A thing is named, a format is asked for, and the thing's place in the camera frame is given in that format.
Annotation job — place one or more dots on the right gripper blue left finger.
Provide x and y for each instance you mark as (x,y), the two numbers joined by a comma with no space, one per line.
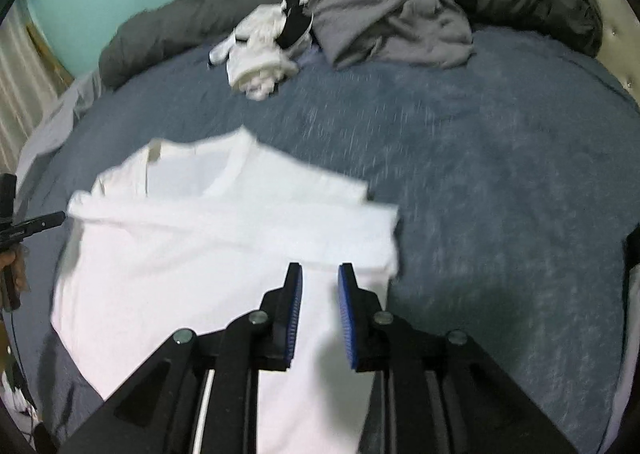
(199,393)

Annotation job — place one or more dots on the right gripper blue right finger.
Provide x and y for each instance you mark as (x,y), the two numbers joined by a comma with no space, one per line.
(438,394)

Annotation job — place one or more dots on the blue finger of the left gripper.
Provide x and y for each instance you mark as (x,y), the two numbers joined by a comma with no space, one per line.
(44,222)

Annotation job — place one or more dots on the white long sleeve shirt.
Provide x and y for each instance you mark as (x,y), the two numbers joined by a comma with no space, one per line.
(192,236)

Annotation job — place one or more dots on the folded grey clothes stack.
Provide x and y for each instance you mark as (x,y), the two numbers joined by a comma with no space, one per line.
(622,435)

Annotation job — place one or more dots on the person's left hand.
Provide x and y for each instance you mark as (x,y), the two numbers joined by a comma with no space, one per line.
(15,259)

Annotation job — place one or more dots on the light grey blanket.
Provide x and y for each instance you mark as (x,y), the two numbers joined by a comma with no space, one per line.
(54,129)

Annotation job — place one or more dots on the striped beige curtain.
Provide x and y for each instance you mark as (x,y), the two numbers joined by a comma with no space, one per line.
(31,79)

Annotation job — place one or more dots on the navy blue bed sheet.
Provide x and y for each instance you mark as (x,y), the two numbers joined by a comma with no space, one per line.
(516,177)

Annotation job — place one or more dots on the white black trimmed garment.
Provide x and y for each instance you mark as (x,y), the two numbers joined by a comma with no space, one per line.
(262,49)

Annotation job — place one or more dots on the grey crumpled garment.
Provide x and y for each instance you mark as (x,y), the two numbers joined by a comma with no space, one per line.
(433,33)

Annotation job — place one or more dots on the cream tufted headboard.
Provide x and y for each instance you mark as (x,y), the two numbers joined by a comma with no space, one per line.
(619,52)

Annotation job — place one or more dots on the dark grey rolled duvet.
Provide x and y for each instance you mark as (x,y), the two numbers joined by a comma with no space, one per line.
(153,36)

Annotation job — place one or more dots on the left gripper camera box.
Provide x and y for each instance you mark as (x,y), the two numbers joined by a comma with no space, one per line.
(7,198)

